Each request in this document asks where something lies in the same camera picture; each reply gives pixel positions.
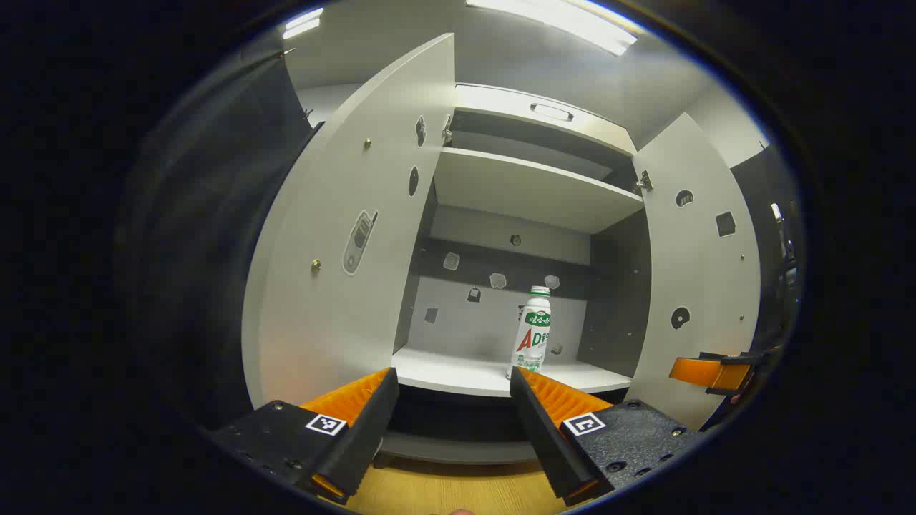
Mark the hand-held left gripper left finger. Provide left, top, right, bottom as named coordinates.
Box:
left=208, top=367, right=400, bottom=506

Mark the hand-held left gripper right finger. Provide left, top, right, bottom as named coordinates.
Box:
left=510, top=366, right=706, bottom=507

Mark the grey cabinet door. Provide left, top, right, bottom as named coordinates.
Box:
left=624, top=112, right=761, bottom=431
left=241, top=32, right=457, bottom=414

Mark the white bottle with green label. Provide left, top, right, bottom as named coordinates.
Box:
left=506, top=286, right=552, bottom=379

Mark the black backdrop cloth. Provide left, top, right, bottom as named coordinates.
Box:
left=122, top=49, right=806, bottom=430

